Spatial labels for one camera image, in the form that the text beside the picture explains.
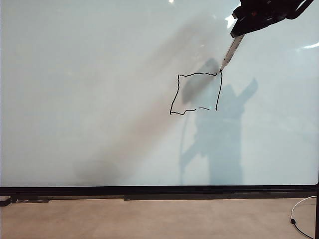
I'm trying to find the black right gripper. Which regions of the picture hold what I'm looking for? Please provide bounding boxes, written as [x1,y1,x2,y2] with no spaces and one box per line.
[229,0,300,38]

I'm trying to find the glass whiteboard with black frame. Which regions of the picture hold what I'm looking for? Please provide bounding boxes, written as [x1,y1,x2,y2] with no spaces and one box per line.
[0,0,319,198]

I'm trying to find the short black tray bracket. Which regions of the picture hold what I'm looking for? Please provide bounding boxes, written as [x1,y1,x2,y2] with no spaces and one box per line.
[11,196,53,203]

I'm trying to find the black vertical stand post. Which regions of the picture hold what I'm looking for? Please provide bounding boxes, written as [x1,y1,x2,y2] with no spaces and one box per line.
[316,169,319,239]

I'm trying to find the white marker pen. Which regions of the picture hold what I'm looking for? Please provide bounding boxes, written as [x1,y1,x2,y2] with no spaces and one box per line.
[219,33,246,73]

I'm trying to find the white cable with black plug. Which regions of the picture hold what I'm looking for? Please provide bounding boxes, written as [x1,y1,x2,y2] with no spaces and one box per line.
[290,195,319,239]

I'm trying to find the thick black gripper cable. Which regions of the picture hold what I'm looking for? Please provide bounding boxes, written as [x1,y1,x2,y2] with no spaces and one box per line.
[284,0,315,20]

